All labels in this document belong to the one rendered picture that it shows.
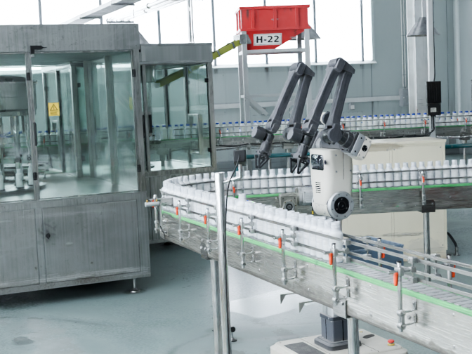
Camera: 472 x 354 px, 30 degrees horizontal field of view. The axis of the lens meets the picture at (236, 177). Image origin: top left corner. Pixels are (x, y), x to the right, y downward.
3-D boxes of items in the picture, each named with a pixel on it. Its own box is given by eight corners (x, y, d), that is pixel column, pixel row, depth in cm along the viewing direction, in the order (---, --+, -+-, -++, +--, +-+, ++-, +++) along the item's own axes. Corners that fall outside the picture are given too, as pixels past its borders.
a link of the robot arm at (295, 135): (317, 125, 456) (309, 126, 464) (299, 116, 452) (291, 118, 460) (311, 147, 455) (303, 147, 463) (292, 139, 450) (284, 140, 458)
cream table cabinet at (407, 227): (429, 248, 929) (426, 136, 918) (449, 258, 868) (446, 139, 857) (326, 254, 920) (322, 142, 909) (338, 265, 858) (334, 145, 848)
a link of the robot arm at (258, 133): (279, 123, 498) (272, 124, 506) (262, 116, 493) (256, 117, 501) (273, 144, 496) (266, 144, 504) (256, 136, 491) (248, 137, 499)
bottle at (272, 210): (265, 241, 416) (263, 207, 415) (275, 240, 419) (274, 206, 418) (271, 244, 411) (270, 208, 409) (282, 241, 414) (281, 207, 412)
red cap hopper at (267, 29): (248, 228, 1125) (238, 6, 1099) (242, 220, 1197) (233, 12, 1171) (319, 224, 1133) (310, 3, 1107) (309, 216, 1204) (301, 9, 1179)
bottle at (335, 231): (329, 260, 363) (327, 220, 362) (343, 260, 363) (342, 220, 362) (329, 263, 357) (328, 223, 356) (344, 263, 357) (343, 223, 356)
